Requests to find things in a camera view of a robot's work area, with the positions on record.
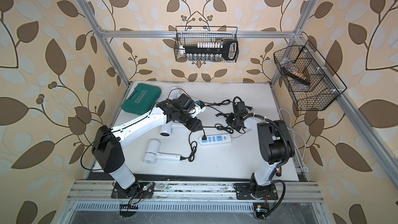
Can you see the black wire basket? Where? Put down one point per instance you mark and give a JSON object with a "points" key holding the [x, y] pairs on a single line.
{"points": [[195, 34], [326, 86]]}

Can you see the black white socket set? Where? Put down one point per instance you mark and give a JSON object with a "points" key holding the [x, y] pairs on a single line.
{"points": [[224, 50]]}

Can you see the black brush in basket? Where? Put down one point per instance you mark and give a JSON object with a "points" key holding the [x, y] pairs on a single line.
{"points": [[299, 77]]}

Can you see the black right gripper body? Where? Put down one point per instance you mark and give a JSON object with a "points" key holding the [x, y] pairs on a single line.
{"points": [[231, 121]]}

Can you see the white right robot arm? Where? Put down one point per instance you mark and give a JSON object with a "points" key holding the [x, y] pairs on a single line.
{"points": [[274, 145]]}

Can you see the green plastic tool case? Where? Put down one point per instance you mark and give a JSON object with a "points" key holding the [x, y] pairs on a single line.
{"points": [[142, 99]]}

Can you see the white blue power strip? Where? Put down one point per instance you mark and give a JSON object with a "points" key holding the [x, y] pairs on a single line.
{"points": [[216, 140]]}

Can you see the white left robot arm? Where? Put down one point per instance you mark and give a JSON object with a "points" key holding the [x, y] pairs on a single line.
{"points": [[109, 143]]}

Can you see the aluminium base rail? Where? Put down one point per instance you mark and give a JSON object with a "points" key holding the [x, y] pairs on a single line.
{"points": [[190, 196]]}

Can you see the black wire basket back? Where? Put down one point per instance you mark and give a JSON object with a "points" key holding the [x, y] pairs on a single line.
{"points": [[195, 34]]}

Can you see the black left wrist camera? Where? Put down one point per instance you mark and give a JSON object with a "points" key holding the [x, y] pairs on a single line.
{"points": [[184, 102]]}

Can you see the black near dryer cord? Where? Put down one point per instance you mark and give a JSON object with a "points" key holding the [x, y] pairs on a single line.
{"points": [[193, 147]]}

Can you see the black wire basket right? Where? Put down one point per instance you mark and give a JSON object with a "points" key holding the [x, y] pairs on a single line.
{"points": [[326, 86]]}

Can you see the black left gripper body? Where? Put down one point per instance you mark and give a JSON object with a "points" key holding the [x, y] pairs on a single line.
{"points": [[186, 118]]}

